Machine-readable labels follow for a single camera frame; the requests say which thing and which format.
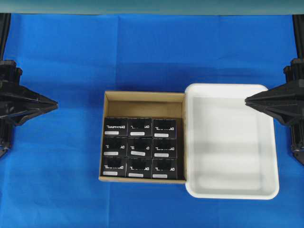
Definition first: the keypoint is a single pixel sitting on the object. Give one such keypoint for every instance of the white plastic tray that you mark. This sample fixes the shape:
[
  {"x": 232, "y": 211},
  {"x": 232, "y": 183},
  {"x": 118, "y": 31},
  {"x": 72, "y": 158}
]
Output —
[{"x": 230, "y": 148}]

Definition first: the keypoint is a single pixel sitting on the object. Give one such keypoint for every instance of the blue table cloth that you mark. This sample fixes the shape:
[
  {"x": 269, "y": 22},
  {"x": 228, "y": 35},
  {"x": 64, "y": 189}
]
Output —
[{"x": 49, "y": 179}]

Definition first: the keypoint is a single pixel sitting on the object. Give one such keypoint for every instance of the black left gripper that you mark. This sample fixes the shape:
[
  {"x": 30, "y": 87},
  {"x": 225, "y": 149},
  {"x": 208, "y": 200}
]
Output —
[{"x": 15, "y": 99}]

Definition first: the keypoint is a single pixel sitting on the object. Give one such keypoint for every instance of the open cardboard box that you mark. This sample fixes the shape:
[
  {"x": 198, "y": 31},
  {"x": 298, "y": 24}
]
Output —
[{"x": 159, "y": 105}]

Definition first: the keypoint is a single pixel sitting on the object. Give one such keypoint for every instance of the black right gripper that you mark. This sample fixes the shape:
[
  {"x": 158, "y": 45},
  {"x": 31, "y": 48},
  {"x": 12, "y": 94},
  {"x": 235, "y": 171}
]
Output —
[{"x": 292, "y": 97}]

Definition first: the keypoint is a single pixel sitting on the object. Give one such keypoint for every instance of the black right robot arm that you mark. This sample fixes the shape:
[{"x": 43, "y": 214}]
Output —
[{"x": 293, "y": 72}]

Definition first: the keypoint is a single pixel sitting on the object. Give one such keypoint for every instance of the black box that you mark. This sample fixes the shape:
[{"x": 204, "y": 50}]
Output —
[
  {"x": 164, "y": 128},
  {"x": 164, "y": 148},
  {"x": 139, "y": 127},
  {"x": 116, "y": 127},
  {"x": 114, "y": 146},
  {"x": 114, "y": 166},
  {"x": 139, "y": 168},
  {"x": 139, "y": 148},
  {"x": 164, "y": 169}
]

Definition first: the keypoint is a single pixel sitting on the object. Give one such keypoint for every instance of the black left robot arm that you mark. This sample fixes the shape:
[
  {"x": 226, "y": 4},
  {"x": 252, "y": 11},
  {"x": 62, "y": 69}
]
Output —
[{"x": 10, "y": 72}]

